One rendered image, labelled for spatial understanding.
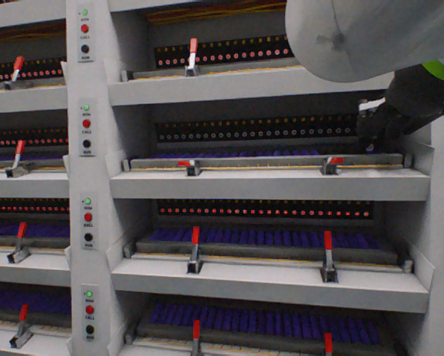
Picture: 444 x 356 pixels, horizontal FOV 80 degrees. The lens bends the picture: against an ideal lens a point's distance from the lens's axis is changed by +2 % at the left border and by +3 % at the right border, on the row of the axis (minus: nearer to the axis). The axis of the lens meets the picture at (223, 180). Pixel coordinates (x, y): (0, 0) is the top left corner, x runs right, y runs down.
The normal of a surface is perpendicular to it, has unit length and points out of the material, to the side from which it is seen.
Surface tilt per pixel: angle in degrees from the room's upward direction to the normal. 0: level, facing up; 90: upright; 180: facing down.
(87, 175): 90
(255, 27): 90
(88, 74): 90
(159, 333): 107
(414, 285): 17
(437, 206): 90
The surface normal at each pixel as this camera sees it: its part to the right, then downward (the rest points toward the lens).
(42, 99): -0.17, 0.32
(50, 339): -0.06, -0.95
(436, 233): -0.18, 0.02
